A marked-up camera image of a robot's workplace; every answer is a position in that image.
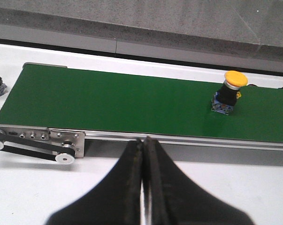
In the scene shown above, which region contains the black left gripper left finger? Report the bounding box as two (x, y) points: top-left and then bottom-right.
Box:
(47, 140), (143, 225)

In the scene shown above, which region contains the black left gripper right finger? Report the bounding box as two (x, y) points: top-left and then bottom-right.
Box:
(143, 137), (253, 225)

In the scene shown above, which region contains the silver lower drive pulley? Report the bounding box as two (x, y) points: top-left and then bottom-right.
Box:
(55, 153), (75, 165)

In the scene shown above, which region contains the black drive belt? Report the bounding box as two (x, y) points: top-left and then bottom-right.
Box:
(0, 133), (75, 161)

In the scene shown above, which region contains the steel conveyor drive end plate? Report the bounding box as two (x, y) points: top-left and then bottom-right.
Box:
(0, 124), (85, 159)

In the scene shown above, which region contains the small idler pulley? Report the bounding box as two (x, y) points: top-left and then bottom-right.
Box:
(61, 141), (74, 149)

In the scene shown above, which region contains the green conveyor belt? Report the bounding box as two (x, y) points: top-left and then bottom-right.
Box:
(0, 65), (283, 143)

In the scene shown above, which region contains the left grey stone countertop slab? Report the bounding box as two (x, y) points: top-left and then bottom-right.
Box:
(0, 0), (283, 62)

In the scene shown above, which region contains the aluminium conveyor side rail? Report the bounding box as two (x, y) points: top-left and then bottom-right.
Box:
(85, 130), (283, 151)

